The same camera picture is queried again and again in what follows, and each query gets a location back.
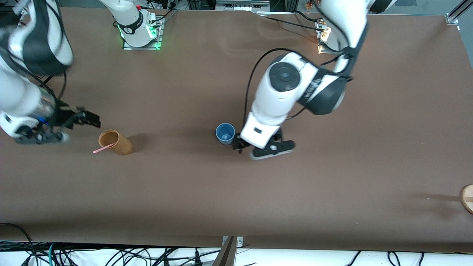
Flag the blue plastic cup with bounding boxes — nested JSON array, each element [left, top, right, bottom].
[[215, 123, 236, 145]]

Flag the aluminium frame profile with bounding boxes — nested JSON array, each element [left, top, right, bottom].
[[445, 0, 473, 25]]

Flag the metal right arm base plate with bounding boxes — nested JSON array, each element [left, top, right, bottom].
[[123, 17, 163, 51]]

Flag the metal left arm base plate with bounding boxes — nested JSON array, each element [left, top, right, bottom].
[[316, 20, 357, 55]]

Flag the black looped floor cable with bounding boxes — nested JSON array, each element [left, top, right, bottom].
[[0, 223, 37, 266]]

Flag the black cable on table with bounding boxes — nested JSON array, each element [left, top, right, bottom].
[[255, 12, 326, 34]]

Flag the black base connector cable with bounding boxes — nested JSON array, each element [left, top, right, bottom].
[[146, 0, 178, 23]]

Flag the round wooden disc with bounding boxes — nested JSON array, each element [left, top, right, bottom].
[[460, 184, 473, 215]]

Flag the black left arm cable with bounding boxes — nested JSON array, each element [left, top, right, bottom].
[[242, 48, 309, 128]]

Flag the grey network switch box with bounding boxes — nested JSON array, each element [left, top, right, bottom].
[[215, 0, 271, 11]]

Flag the brown cardboard cup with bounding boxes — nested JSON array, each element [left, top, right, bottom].
[[98, 129, 133, 156]]

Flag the grey metal beam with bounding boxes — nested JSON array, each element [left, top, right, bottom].
[[212, 236, 238, 266]]

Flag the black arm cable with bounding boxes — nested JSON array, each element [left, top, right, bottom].
[[242, 48, 309, 128], [37, 70, 68, 102]]

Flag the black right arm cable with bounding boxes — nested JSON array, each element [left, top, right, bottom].
[[37, 70, 68, 102]]

